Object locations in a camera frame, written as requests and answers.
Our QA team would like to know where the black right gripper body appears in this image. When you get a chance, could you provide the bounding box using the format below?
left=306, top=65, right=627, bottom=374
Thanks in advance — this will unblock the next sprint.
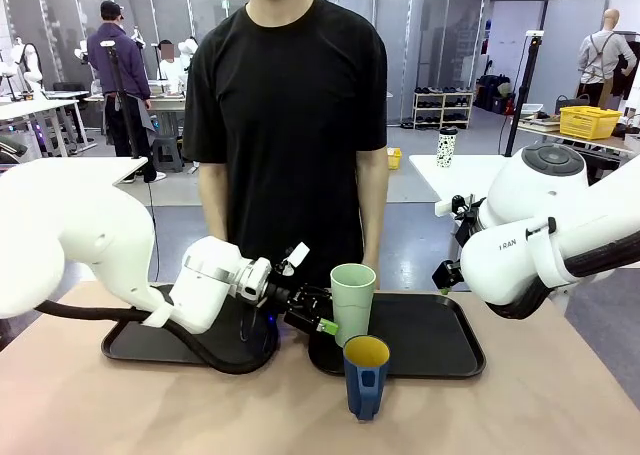
left=431, top=258, right=464, bottom=292

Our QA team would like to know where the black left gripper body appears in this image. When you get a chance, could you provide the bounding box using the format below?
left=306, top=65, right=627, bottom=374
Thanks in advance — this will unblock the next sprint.
left=268, top=277, right=334, bottom=333

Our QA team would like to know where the pale green plastic cup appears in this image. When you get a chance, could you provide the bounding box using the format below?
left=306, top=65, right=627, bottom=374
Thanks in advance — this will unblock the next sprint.
left=329, top=263, right=377, bottom=349

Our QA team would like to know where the blue mug with yellow inside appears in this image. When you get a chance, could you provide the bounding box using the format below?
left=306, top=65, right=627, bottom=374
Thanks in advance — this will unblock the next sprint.
left=342, top=334, right=391, bottom=421

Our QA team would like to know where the person's left forearm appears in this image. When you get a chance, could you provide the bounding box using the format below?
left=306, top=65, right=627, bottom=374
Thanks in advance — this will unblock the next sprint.
left=356, top=149, right=390, bottom=266

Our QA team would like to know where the person's right forearm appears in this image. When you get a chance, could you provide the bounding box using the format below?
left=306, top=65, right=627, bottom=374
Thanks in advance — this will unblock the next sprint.
left=197, top=162, right=232, bottom=244

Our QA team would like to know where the person's left hand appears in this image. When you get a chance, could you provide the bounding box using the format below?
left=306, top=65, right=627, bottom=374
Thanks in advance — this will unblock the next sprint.
left=360, top=253, right=384, bottom=290

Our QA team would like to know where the black plastic tray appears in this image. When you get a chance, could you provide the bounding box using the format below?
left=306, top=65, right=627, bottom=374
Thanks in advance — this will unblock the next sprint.
left=307, top=292, right=487, bottom=380
left=101, top=282, right=281, bottom=371

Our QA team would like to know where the white table with tumbler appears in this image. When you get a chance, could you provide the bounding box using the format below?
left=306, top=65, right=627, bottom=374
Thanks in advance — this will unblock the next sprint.
left=408, top=152, right=509, bottom=206

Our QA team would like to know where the white spotted tumbler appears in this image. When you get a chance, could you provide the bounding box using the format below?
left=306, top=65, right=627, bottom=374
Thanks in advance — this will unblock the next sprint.
left=437, top=127, right=454, bottom=169

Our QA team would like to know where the white shoe rack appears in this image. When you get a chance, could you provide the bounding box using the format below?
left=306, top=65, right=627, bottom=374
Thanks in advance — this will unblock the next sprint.
left=412, top=90, right=475, bottom=131

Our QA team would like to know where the table with yellow basket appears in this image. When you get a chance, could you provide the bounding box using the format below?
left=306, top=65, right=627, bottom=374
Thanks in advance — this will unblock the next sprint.
left=517, top=117, right=640, bottom=159

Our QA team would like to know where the black bags pile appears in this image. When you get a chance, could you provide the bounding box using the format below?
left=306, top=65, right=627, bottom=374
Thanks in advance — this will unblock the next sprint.
left=474, top=73, right=512, bottom=115

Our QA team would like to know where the black stool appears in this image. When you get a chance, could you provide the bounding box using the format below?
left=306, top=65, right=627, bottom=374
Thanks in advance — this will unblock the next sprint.
left=151, top=134, right=185, bottom=175

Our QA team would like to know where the person torso in black T-shirt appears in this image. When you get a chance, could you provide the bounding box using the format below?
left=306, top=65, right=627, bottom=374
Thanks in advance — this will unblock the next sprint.
left=181, top=0, right=390, bottom=296

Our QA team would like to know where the large yellow basket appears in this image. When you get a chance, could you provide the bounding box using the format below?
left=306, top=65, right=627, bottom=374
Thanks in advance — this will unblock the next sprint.
left=558, top=105, right=624, bottom=140

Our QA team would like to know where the white empty table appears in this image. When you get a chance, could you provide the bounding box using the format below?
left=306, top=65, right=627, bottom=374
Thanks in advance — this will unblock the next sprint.
left=107, top=155, right=149, bottom=186

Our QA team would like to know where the mannequin with grey apron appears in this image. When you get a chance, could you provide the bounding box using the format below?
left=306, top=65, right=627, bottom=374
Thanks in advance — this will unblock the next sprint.
left=578, top=8, right=639, bottom=111

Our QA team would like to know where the seated person in white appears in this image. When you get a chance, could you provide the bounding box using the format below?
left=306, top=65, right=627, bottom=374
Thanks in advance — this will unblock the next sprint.
left=157, top=39, right=190, bottom=96

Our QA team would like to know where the man in purple jacket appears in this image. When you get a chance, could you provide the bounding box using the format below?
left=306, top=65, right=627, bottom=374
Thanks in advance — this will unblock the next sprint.
left=87, top=0, right=167, bottom=184

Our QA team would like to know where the white background desk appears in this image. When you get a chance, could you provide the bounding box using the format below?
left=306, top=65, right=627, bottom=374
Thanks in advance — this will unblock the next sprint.
left=0, top=89, right=91, bottom=159

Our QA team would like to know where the white humanoid robot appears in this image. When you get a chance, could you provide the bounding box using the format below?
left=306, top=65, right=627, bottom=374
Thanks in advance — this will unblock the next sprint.
left=9, top=37, right=44, bottom=101

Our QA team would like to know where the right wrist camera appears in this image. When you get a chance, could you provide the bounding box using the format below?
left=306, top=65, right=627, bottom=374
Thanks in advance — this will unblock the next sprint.
left=434, top=193, right=489, bottom=247

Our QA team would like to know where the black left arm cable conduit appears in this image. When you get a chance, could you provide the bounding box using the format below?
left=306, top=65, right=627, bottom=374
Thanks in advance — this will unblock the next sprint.
left=34, top=299, right=279, bottom=375

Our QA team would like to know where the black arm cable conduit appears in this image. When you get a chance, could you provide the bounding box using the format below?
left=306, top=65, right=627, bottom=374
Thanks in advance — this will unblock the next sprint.
left=34, top=299, right=279, bottom=375
left=487, top=252, right=640, bottom=321

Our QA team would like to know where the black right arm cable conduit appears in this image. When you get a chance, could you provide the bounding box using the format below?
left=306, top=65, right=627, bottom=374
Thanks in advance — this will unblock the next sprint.
left=487, top=252, right=640, bottom=321

